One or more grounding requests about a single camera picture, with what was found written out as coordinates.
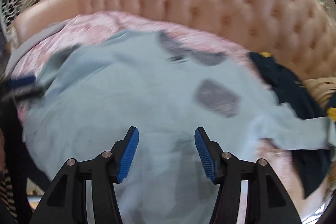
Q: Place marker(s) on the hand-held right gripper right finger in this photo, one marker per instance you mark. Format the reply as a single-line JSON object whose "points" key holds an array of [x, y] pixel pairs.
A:
{"points": [[204, 155]]}

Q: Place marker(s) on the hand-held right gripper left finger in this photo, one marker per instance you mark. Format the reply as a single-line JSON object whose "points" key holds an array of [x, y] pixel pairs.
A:
{"points": [[130, 155]]}

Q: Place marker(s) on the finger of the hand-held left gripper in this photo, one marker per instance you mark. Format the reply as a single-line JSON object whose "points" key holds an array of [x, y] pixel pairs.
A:
{"points": [[21, 81], [26, 92]]}

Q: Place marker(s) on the light blue sweatshirt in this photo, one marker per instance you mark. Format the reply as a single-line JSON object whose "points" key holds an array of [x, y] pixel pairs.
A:
{"points": [[131, 95]]}

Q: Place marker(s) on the navy garment with yellow patches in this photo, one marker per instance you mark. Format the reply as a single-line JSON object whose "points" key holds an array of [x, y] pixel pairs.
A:
{"points": [[288, 82]]}

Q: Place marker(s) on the grey cloth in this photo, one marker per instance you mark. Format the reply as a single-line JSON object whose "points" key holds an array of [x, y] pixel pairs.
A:
{"points": [[34, 40]]}

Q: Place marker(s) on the pink floral blanket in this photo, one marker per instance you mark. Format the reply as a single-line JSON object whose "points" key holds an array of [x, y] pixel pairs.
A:
{"points": [[86, 27]]}

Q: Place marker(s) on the striped black and cream cloth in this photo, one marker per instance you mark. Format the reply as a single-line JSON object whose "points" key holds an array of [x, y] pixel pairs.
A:
{"points": [[5, 192]]}

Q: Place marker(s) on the striped fringed cushion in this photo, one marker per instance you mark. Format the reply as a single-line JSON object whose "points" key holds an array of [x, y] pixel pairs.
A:
{"points": [[320, 90]]}

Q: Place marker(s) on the beige tufted leather sofa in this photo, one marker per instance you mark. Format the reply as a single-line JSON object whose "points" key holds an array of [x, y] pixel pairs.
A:
{"points": [[210, 3]]}

